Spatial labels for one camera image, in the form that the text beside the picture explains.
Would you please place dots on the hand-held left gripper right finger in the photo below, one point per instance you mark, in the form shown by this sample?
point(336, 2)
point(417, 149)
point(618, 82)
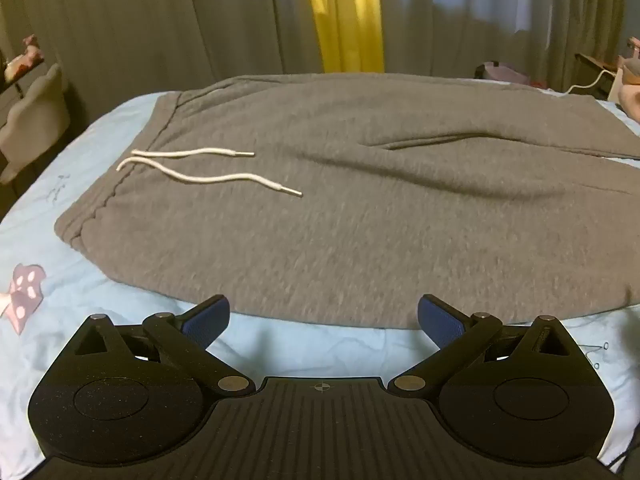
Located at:
point(440, 320)

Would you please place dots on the grey pants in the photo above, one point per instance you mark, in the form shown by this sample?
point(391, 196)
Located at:
point(360, 200)

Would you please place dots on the grey curtain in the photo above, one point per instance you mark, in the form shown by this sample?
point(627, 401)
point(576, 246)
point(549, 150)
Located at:
point(480, 15)
point(165, 20)

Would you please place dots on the light blue mushroom print bedsheet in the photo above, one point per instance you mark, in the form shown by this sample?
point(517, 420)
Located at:
point(75, 270)

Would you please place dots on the pink plush toy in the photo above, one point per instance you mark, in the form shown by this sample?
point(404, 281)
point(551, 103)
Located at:
point(22, 57)

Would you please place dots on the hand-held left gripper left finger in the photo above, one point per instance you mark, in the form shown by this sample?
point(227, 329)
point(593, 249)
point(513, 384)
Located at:
point(207, 320)

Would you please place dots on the pink bag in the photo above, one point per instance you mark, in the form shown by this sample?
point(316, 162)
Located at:
point(502, 72)

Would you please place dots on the pale grey chair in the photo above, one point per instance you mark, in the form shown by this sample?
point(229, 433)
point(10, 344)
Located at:
point(35, 110)

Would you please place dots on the pink object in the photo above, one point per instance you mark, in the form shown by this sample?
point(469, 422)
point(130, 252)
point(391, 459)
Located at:
point(632, 100)

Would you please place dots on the dark side desk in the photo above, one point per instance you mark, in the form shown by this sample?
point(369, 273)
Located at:
point(597, 62)

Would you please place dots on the yellow curtain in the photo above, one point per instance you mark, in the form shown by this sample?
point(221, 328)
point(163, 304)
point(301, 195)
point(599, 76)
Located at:
point(345, 15)

